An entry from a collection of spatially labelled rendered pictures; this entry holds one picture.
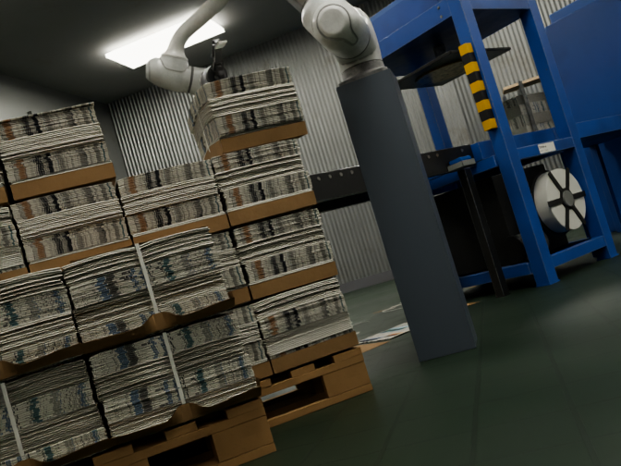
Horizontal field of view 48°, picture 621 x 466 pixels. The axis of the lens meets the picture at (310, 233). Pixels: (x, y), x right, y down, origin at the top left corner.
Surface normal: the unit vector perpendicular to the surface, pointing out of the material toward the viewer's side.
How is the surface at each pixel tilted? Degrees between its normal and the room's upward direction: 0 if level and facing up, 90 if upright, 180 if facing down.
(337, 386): 90
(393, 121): 90
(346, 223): 90
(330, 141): 90
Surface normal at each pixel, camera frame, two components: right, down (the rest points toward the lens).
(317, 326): 0.29, -0.14
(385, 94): -0.25, 0.03
